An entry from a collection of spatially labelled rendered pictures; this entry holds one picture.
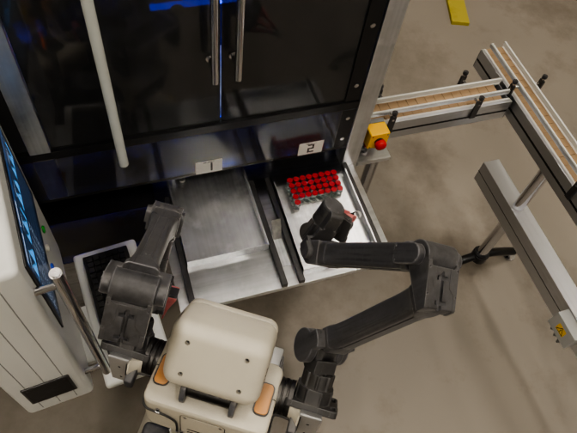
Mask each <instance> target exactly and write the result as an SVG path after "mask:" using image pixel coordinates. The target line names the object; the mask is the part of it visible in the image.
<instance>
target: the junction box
mask: <svg viewBox="0 0 577 433"><path fill-rule="evenodd" d="M548 322H549V323H550V326H551V328H552V330H553V331H554V333H555V335H556V336H557V338H558V340H559V342H560V344H561V345H562V348H568V347H570V346H573V345H576V344H577V322H576V320H575V318H574V317H573V315H572V314H571V312H570V310H569V309H566V310H563V311H560V312H558V313H557V314H555V315H554V316H553V317H551V318H550V319H549V320H548Z"/></svg>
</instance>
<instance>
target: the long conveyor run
mask: <svg viewBox="0 0 577 433"><path fill-rule="evenodd" d="M489 47H490V49H482V50H481V51H480V52H479V54H478V56H477V59H476V61H475V63H474V64H473V66H474V68H475V69H476V71H477V73H478V75H479V76H480V77H481V78H482V80H489V79H494V78H499V77H502V78H503V79H502V81H501V82H500V86H501V88H502V89H503V90H504V89H509V88H510V90H511V91H510V93H509V94H507V97H508V98H510V99H511V101H512V103H511V105H510V107H509V108H508V110H507V111H506V113H505V116H506V117H507V119H508V121H509V122H510V124H511V126H512V127H513V128H514V130H515V131H516V133H517V134H518V136H519V138H520V140H521V141H522V143H523V144H524V145H525V147H526V148H527V150H528V152H529V153H530V155H531V157H532V158H533V160H534V161H535V163H536V164H537V165H538V167H539V169H540V170H541V172H542V173H543V175H544V177H545V179H546V180H547V181H548V182H549V184H550V186H551V187H552V189H553V191H554V192H555V194H556V196H557V197H558V198H559V199H560V201H561V202H562V205H563V206H564V208H565V209H566V211H567V212H568V214H569V215H570V217H571V218H572V220H573V221H574V223H575V225H576V226H577V141H576V139H575V138H574V136H573V135H572V133H571V132H570V130H569V129H568V128H567V127H566V125H565V124H564V123H563V121H562V119H561V118H560V116H559V115H558V114H557V112H556V110H555V109H554V108H553V106H551V104H550V102H549V101H548V100H547V98H546V97H545V95H544V94H543V92H542V91H541V88H542V87H543V85H544V83H545V80H546V79H547V78H548V75H546V74H543V75H542V78H540V79H539V81H538V82H535V81H534V80H533V79H532V77H531V75H530V74H529V72H528V71H527V70H526V68H525V66H524V65H523V64H522V63H521V62H520V60H519V58H518V57H517V56H516V54H515V53H514V51H513V50H512V48H511V47H510V45H509V44H508V43H507V42H506V41H505V42H504V44H503V47H497V48H496V47H495V45H494V43H492V44H490V46H489Z"/></svg>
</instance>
